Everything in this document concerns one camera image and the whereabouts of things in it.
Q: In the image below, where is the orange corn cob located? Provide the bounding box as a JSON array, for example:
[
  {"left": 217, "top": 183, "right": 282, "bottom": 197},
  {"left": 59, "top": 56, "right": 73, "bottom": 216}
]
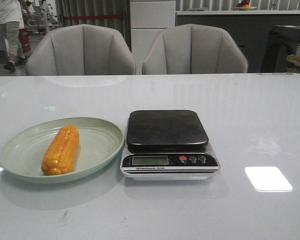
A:
[{"left": 41, "top": 125, "right": 80, "bottom": 176}]

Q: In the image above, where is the black silver kitchen scale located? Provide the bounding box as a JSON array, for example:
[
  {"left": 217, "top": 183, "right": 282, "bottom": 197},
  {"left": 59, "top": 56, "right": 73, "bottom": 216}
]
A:
[{"left": 120, "top": 109, "right": 221, "bottom": 181}]

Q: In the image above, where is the right grey upholstered chair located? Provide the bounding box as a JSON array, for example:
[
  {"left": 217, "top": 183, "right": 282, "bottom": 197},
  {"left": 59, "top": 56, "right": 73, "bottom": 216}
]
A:
[{"left": 142, "top": 24, "right": 248, "bottom": 75}]

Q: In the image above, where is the grey upholstered chair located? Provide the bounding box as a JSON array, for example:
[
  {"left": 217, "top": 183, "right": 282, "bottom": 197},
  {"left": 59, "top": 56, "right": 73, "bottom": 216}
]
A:
[
  {"left": 142, "top": 24, "right": 248, "bottom": 75},
  {"left": 25, "top": 24, "right": 136, "bottom": 76}
]

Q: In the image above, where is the left grey upholstered chair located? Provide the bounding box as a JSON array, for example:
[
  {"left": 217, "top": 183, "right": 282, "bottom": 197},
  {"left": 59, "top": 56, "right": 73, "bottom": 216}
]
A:
[{"left": 25, "top": 24, "right": 136, "bottom": 76}]

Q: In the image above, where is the white drawer cabinet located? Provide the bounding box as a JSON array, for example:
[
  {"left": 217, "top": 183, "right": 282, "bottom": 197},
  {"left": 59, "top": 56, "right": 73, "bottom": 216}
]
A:
[{"left": 129, "top": 0, "right": 176, "bottom": 75}]

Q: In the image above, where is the pale green round plate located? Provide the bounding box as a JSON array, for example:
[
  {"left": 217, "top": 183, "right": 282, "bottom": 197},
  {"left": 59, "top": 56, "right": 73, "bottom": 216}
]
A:
[{"left": 0, "top": 117, "right": 124, "bottom": 184}]

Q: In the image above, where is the grey counter with white top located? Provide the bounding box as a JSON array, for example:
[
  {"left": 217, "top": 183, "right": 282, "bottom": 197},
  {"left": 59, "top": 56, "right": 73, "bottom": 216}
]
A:
[{"left": 175, "top": 10, "right": 300, "bottom": 73}]

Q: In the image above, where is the fruit bowl on counter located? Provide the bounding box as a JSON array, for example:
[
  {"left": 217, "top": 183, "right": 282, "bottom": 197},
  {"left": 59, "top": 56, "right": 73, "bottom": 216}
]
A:
[{"left": 234, "top": 0, "right": 257, "bottom": 11}]

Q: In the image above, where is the red bin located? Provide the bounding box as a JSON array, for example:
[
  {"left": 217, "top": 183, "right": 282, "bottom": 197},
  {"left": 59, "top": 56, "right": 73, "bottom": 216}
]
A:
[{"left": 18, "top": 28, "right": 31, "bottom": 53}]

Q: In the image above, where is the dark glossy side table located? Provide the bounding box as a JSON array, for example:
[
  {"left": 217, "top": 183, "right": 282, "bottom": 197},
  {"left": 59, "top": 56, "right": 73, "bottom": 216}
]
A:
[{"left": 260, "top": 25, "right": 300, "bottom": 73}]

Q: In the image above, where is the tan cushion at right edge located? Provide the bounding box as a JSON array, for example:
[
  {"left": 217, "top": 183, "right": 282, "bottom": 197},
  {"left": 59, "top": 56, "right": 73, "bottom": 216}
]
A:
[{"left": 286, "top": 54, "right": 300, "bottom": 74}]

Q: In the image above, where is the person in white clothes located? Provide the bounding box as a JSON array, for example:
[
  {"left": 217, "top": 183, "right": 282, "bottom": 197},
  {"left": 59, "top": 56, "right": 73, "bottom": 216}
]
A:
[{"left": 0, "top": 0, "right": 34, "bottom": 72}]

